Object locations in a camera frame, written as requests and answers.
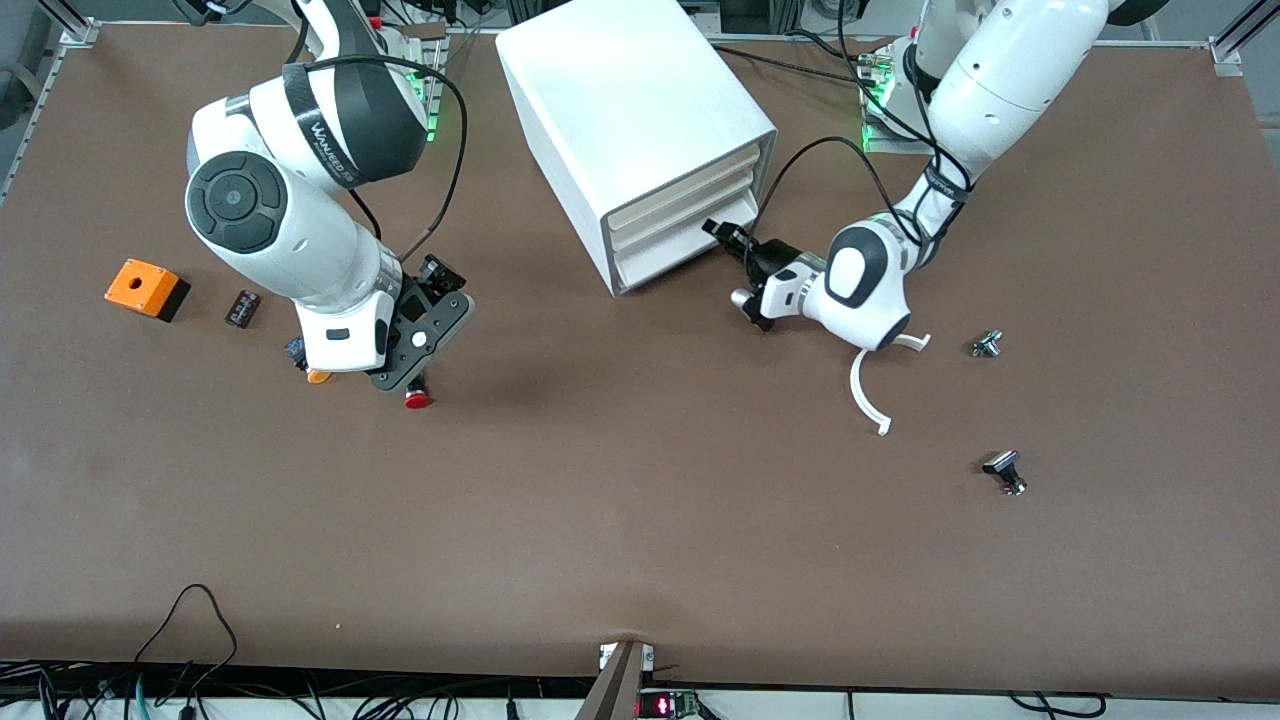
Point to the small red LED device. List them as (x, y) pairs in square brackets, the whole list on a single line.
[(668, 706)]

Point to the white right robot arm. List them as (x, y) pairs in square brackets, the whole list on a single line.
[(300, 240)]

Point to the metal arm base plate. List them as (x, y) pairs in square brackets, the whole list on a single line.
[(885, 140), (435, 100)]

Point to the white plastic bin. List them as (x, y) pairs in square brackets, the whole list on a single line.
[(680, 255)]

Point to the yellow push button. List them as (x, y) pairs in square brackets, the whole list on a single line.
[(318, 377)]

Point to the middle white drawer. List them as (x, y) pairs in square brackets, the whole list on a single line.
[(685, 218)]

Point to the orange button box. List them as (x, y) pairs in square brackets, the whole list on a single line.
[(140, 285)]

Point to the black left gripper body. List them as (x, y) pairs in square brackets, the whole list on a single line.
[(768, 258)]

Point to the small chrome push button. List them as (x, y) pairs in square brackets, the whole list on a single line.
[(986, 344)]

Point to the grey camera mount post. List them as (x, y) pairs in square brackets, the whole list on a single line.
[(615, 690)]

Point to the aluminium frame profile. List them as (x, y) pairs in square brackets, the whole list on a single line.
[(1225, 50), (75, 30)]

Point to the white drawer cabinet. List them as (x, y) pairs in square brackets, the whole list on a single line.
[(620, 110)]

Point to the red push button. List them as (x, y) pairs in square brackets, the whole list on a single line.
[(418, 400)]

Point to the white curved plastic piece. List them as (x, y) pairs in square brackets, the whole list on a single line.
[(858, 395)]

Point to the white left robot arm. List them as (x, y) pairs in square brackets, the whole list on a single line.
[(1010, 80)]

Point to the black square white-faced button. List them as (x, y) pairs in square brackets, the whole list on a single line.
[(1002, 464)]

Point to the white mounting bracket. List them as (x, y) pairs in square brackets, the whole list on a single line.
[(604, 655)]

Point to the highest white drawer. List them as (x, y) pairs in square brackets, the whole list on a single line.
[(690, 183)]

